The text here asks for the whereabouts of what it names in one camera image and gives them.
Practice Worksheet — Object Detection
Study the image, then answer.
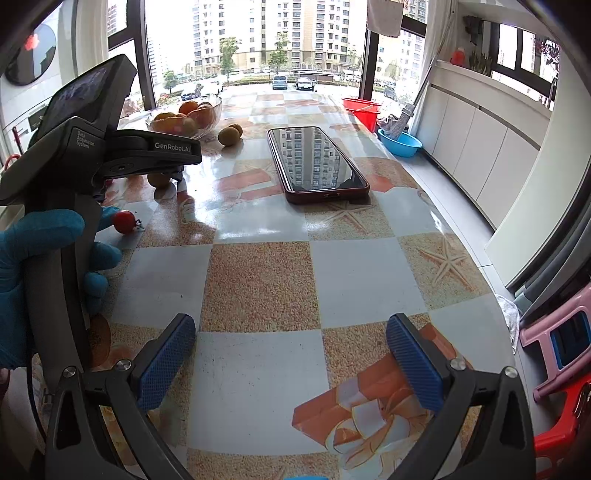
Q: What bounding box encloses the blue basin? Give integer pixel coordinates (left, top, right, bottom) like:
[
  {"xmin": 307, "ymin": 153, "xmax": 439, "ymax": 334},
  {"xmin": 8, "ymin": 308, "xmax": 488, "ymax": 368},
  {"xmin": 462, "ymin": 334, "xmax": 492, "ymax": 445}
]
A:
[{"xmin": 378, "ymin": 128, "xmax": 423, "ymax": 159}]

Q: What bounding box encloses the hanging grey cloth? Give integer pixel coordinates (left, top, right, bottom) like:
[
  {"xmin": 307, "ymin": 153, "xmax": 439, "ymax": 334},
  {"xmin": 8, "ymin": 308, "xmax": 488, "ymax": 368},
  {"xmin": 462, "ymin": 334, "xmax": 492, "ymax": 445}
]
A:
[{"xmin": 367, "ymin": 0, "xmax": 403, "ymax": 38}]

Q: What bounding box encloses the potted plant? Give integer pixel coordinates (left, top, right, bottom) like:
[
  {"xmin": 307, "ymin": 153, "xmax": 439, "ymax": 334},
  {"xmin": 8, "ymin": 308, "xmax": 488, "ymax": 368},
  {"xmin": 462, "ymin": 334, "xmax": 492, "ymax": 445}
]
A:
[{"xmin": 468, "ymin": 50, "xmax": 494, "ymax": 77}]

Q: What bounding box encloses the large red tomato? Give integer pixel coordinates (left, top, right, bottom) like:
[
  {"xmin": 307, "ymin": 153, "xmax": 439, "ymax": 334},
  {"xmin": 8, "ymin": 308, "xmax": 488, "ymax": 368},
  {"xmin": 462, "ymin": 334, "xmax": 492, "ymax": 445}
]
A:
[{"xmin": 187, "ymin": 108, "xmax": 218, "ymax": 130}]

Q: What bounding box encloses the white dryer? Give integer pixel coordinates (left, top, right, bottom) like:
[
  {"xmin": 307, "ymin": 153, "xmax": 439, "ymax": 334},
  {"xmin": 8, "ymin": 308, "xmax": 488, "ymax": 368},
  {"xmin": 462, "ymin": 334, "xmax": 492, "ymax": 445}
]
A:
[{"xmin": 0, "ymin": 14, "xmax": 63, "ymax": 116}]

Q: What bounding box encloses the pink plastic stool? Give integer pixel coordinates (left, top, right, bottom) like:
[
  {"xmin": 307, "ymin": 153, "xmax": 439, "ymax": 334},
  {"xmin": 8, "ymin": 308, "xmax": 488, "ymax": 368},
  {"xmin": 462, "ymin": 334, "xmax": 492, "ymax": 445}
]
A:
[{"xmin": 519, "ymin": 282, "xmax": 591, "ymax": 403}]

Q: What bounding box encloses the white cabinet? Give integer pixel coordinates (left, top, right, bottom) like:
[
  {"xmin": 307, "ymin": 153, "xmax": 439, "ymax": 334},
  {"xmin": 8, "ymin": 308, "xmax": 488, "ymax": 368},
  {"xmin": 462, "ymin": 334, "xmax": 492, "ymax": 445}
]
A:
[{"xmin": 413, "ymin": 60, "xmax": 555, "ymax": 232}]

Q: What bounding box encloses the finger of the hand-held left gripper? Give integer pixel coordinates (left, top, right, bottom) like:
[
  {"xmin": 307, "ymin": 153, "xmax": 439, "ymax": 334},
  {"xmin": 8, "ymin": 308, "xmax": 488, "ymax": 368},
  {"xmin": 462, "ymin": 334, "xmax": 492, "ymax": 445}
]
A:
[{"xmin": 92, "ymin": 130, "xmax": 202, "ymax": 195}]

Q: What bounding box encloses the red bucket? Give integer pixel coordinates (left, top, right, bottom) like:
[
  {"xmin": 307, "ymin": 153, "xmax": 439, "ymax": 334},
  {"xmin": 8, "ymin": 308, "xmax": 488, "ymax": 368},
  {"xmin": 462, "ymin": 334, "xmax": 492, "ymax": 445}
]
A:
[{"xmin": 342, "ymin": 97, "xmax": 382, "ymax": 134}]

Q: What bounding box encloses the yellow orange oval tomato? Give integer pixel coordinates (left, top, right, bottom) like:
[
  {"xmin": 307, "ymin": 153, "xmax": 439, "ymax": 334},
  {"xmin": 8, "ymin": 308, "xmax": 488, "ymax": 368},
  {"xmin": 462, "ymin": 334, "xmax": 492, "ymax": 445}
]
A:
[{"xmin": 154, "ymin": 113, "xmax": 185, "ymax": 134}]

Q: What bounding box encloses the person's left hand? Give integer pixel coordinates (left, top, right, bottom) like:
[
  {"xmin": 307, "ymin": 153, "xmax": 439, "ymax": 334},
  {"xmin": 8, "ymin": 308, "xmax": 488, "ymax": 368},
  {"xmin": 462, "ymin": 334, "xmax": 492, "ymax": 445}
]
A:
[{"xmin": 0, "ymin": 206, "xmax": 123, "ymax": 370}]

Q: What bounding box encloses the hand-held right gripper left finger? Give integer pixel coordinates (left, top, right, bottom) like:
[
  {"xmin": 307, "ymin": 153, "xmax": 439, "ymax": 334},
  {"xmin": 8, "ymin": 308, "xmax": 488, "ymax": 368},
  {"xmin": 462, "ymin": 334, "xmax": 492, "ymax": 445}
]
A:
[{"xmin": 44, "ymin": 313, "xmax": 198, "ymax": 480}]

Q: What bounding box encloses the red cherry tomato with stem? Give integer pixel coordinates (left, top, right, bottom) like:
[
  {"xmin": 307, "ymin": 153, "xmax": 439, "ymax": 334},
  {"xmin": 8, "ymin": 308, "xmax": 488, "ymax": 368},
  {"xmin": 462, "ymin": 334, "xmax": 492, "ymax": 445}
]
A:
[{"xmin": 113, "ymin": 210, "xmax": 145, "ymax": 234}]

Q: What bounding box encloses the glass bowl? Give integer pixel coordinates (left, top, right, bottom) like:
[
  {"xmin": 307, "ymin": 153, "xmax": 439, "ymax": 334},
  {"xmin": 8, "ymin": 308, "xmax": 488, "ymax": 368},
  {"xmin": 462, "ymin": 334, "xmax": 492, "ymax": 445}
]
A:
[{"xmin": 146, "ymin": 93, "xmax": 223, "ymax": 140}]

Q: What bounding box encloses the white rag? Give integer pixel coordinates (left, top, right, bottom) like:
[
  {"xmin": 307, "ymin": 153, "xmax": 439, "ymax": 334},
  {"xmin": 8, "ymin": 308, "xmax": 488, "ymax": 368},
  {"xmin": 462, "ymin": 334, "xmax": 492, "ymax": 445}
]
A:
[{"xmin": 498, "ymin": 298, "xmax": 522, "ymax": 354}]

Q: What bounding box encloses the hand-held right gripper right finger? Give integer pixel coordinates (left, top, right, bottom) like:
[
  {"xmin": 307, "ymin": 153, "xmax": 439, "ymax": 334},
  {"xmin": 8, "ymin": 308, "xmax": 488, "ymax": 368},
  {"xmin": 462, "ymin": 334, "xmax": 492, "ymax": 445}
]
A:
[{"xmin": 383, "ymin": 313, "xmax": 536, "ymax": 480}]

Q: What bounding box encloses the white washing machine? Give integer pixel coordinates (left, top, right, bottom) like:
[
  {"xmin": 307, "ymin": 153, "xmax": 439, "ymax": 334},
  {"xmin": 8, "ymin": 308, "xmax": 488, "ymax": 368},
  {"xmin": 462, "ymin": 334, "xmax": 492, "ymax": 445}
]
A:
[{"xmin": 0, "ymin": 108, "xmax": 49, "ymax": 162}]

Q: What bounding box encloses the red plastic stool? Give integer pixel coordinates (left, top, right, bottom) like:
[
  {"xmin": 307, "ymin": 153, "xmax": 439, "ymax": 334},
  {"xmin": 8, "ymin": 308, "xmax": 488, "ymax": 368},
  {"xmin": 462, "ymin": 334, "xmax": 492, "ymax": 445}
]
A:
[{"xmin": 533, "ymin": 371, "xmax": 591, "ymax": 480}]

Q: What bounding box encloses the smartphone in red case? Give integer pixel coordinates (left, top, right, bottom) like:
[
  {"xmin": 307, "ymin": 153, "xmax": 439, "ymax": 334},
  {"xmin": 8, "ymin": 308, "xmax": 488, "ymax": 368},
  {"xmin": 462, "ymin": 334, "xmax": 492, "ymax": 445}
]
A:
[{"xmin": 268, "ymin": 126, "xmax": 371, "ymax": 205}]

